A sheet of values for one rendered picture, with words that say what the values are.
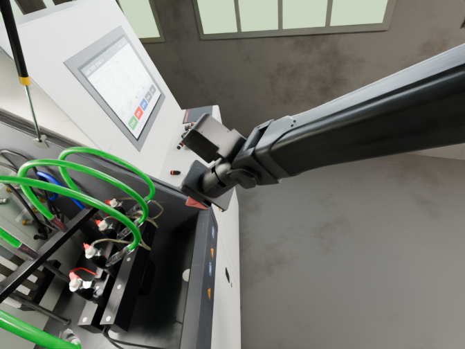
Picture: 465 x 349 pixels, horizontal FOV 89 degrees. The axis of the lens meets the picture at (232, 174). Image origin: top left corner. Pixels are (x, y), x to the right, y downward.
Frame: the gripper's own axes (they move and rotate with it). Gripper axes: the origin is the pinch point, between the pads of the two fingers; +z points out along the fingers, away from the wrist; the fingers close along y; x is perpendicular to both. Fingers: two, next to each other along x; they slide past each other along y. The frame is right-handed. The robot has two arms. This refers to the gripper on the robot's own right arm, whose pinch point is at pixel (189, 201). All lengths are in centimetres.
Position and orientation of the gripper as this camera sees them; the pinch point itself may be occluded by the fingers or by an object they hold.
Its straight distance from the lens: 53.6
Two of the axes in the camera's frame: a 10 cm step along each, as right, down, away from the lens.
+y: -7.6, -5.6, -3.2
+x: -2.4, 7.0, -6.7
